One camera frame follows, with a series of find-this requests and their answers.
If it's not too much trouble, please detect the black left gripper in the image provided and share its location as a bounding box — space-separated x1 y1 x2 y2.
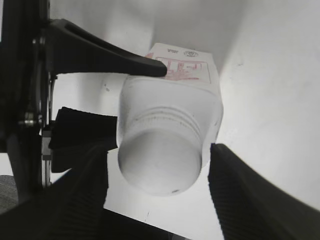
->
0 0 117 203

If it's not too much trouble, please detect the white round bottle cap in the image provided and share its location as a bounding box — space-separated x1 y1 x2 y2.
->
118 130 202 196

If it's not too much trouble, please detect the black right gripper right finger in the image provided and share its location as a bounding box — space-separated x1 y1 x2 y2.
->
208 143 320 240

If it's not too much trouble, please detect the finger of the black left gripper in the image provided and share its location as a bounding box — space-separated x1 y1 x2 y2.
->
48 19 167 77

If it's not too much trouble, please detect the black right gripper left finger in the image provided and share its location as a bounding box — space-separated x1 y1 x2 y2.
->
0 146 108 240

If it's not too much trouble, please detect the white square drink bottle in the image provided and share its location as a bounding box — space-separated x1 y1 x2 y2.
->
117 42 224 169

